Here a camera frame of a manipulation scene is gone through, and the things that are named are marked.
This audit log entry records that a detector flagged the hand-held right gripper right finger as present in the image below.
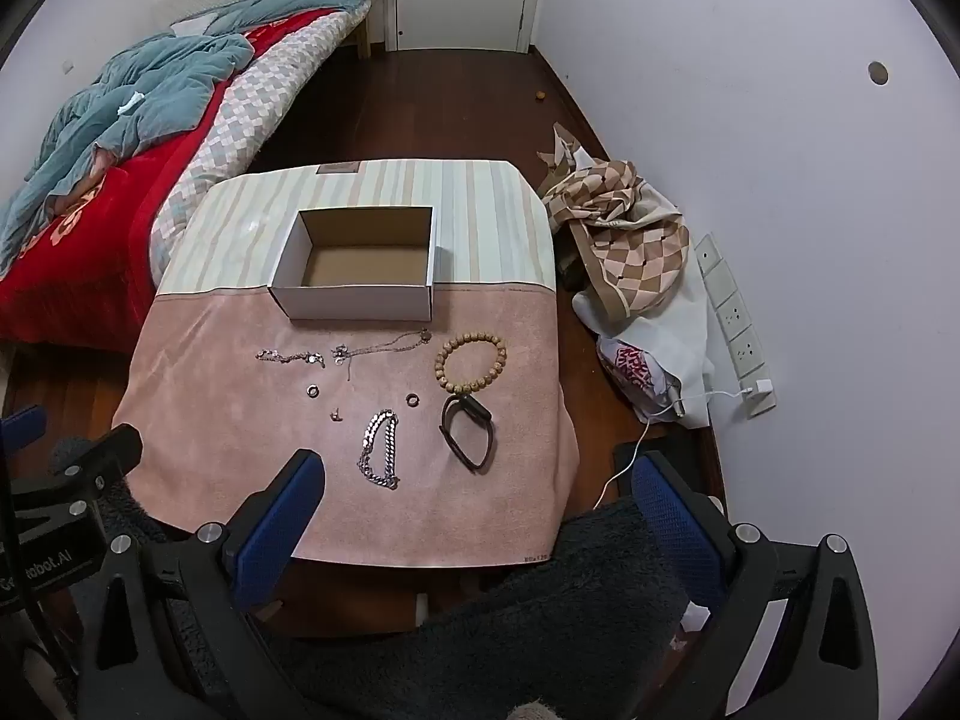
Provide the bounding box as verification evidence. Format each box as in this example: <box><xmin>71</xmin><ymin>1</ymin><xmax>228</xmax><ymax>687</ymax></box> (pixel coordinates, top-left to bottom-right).
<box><xmin>631</xmin><ymin>451</ymin><xmax>882</xmax><ymax>720</ymax></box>

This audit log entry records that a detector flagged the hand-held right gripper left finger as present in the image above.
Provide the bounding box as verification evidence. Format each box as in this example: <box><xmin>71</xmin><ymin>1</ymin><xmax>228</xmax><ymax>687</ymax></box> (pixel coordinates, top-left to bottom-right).
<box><xmin>75</xmin><ymin>448</ymin><xmax>331</xmax><ymax>720</ymax></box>

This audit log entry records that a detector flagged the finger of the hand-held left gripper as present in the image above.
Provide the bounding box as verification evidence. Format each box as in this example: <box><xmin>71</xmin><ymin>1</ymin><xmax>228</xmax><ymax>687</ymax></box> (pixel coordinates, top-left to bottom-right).
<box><xmin>0</xmin><ymin>403</ymin><xmax>44</xmax><ymax>452</ymax></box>
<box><xmin>0</xmin><ymin>424</ymin><xmax>145</xmax><ymax>533</ymax></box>

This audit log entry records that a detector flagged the thick silver chain bracelet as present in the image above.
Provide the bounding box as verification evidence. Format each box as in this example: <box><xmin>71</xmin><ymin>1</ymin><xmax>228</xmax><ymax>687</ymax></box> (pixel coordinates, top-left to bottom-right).
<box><xmin>356</xmin><ymin>409</ymin><xmax>401</xmax><ymax>491</ymax></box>

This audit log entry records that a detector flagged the thin silver bracelet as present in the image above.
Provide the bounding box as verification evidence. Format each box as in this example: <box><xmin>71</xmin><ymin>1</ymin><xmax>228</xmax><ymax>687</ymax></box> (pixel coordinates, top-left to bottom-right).
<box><xmin>255</xmin><ymin>347</ymin><xmax>327</xmax><ymax>370</ymax></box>

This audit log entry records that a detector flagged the thin silver necklace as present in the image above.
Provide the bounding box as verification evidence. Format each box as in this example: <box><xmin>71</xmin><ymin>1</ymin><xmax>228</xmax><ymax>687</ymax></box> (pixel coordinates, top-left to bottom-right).
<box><xmin>330</xmin><ymin>328</ymin><xmax>434</xmax><ymax>383</ymax></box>

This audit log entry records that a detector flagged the black wristband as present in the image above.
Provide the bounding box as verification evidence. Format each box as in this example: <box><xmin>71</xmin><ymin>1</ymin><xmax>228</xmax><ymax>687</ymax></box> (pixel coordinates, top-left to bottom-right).
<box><xmin>439</xmin><ymin>392</ymin><xmax>496</xmax><ymax>475</ymax></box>

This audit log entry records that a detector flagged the wooden bead bracelet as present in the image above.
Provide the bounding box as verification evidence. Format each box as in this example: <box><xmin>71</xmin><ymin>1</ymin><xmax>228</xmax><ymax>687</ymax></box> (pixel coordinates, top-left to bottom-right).
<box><xmin>433</xmin><ymin>334</ymin><xmax>508</xmax><ymax>395</ymax></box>

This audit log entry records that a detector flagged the white cardboard box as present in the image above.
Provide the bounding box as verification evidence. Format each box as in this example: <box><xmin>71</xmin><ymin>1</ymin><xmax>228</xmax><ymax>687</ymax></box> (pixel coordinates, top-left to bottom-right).
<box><xmin>268</xmin><ymin>205</ymin><xmax>437</xmax><ymax>320</ymax></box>

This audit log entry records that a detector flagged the white paper scrap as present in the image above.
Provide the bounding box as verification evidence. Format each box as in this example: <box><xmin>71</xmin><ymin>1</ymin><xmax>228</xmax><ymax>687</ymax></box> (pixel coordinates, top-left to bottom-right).
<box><xmin>675</xmin><ymin>604</ymin><xmax>711</xmax><ymax>652</ymax></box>

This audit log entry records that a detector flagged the pink striped tablecloth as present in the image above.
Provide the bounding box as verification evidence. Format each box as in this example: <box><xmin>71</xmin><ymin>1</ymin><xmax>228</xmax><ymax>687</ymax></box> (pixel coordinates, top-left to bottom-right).
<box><xmin>112</xmin><ymin>159</ymin><xmax>578</xmax><ymax>569</ymax></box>

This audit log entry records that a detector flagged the white red printed plastic bag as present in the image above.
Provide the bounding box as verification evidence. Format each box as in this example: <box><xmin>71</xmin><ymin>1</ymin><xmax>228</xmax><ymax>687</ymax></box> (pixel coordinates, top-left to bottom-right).
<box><xmin>596</xmin><ymin>337</ymin><xmax>687</xmax><ymax>425</ymax></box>

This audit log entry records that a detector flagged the bed with red blanket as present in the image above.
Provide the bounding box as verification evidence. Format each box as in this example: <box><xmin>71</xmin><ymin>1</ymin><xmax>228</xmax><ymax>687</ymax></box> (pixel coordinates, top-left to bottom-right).
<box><xmin>0</xmin><ymin>7</ymin><xmax>346</xmax><ymax>353</ymax></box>

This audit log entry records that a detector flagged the white cloth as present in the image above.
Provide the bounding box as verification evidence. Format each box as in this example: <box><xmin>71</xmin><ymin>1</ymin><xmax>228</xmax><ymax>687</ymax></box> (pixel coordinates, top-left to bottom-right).
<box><xmin>574</xmin><ymin>262</ymin><xmax>713</xmax><ymax>428</ymax></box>

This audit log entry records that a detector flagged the dark grey fleece clothing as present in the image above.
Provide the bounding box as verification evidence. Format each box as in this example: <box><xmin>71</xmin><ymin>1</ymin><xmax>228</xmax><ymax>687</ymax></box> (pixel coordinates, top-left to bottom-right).
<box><xmin>45</xmin><ymin>431</ymin><xmax>721</xmax><ymax>720</ymax></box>

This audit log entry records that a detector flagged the brown checkered cloth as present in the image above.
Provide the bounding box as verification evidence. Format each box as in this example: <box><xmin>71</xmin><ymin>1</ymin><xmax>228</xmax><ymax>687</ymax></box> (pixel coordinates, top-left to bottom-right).
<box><xmin>536</xmin><ymin>124</ymin><xmax>691</xmax><ymax>320</ymax></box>

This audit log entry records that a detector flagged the teal blanket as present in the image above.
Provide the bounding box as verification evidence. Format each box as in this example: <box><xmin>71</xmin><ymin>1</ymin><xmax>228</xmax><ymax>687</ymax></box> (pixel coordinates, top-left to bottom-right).
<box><xmin>0</xmin><ymin>0</ymin><xmax>372</xmax><ymax>275</ymax></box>

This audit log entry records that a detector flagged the grey white checkered quilt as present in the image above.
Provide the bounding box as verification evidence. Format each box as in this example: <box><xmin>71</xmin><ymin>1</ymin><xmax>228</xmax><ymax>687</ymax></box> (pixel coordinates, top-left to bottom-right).
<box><xmin>148</xmin><ymin>11</ymin><xmax>372</xmax><ymax>293</ymax></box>

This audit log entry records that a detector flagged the wooden bed leg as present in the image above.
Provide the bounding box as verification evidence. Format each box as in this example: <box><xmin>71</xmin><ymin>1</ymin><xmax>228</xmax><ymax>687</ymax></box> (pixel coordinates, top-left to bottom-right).
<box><xmin>356</xmin><ymin>0</ymin><xmax>391</xmax><ymax>61</ymax></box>

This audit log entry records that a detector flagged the white charger cable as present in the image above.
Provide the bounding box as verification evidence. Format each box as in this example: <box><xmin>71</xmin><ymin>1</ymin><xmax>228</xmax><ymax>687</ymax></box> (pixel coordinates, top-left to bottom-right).
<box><xmin>592</xmin><ymin>386</ymin><xmax>751</xmax><ymax>511</ymax></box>

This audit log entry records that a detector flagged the white wall socket strip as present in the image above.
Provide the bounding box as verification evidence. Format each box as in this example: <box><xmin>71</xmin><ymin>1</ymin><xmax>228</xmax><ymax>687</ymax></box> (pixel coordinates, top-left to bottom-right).
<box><xmin>694</xmin><ymin>234</ymin><xmax>777</xmax><ymax>417</ymax></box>

